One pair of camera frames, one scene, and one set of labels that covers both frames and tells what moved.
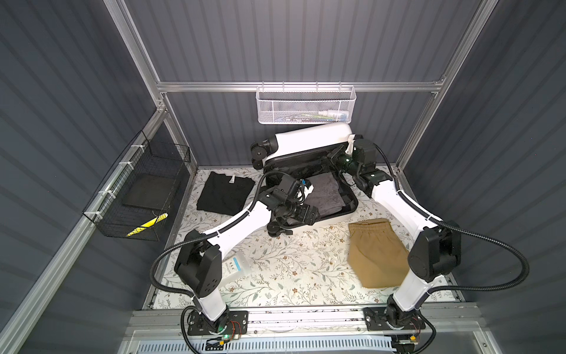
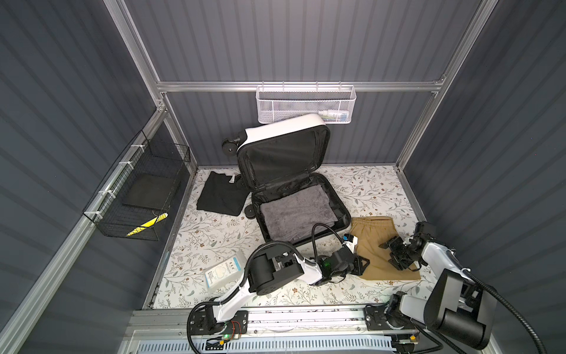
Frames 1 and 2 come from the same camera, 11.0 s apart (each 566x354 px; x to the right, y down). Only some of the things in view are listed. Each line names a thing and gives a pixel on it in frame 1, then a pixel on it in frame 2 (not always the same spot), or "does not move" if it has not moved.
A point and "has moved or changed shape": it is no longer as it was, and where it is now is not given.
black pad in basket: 149,191 does not move
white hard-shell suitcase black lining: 306,155 has moved or changed shape
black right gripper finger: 334,154 -> 396,245
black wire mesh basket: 133,199 does not move
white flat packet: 235,265 does not move
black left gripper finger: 306,214 -> 358,266
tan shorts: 377,255 does not move
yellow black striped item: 151,223 does not move
